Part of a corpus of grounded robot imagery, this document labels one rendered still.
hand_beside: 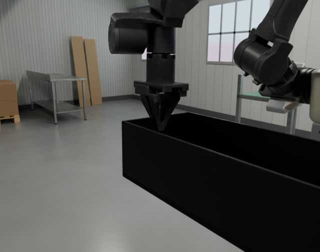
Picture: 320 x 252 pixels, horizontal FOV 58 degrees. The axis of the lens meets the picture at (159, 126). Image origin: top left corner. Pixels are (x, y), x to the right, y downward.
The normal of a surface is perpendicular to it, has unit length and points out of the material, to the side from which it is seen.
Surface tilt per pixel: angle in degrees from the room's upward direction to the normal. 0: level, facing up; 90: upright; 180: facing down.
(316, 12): 90
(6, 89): 90
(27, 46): 90
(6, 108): 90
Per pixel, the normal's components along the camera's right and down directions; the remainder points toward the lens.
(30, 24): 0.60, 0.19
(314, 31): -0.80, 0.15
